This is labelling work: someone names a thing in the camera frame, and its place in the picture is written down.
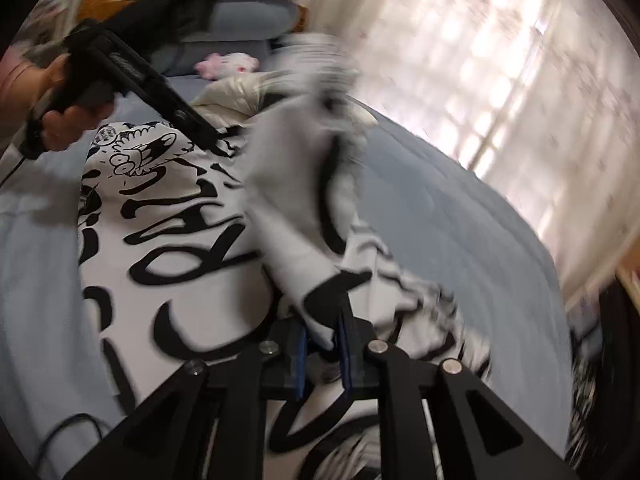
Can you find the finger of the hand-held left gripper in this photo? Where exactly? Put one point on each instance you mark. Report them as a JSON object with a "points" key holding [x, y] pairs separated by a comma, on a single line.
{"points": [[170, 105]]}

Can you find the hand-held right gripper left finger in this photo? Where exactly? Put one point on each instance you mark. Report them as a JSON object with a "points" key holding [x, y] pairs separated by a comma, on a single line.
{"points": [[299, 360]]}

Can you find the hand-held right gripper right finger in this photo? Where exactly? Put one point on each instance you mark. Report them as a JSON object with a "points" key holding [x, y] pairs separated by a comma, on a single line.
{"points": [[345, 355]]}

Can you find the cream puffer jacket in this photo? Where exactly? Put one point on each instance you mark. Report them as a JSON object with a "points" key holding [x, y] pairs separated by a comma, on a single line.
{"points": [[230, 92]]}

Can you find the white floral curtain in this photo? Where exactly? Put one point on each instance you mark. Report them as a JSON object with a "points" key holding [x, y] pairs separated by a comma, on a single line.
{"points": [[475, 60]]}

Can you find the black white printed jacket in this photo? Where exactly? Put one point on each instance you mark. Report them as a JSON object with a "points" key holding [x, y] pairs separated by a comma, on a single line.
{"points": [[200, 220]]}

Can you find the person's left hand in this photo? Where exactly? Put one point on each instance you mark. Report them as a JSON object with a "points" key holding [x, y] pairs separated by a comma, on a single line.
{"points": [[65, 130]]}

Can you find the pink white plush toy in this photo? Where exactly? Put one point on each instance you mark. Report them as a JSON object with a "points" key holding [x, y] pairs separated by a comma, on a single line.
{"points": [[225, 65]]}

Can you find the person's left forearm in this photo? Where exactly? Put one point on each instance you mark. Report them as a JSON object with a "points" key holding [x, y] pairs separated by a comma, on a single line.
{"points": [[20, 85]]}

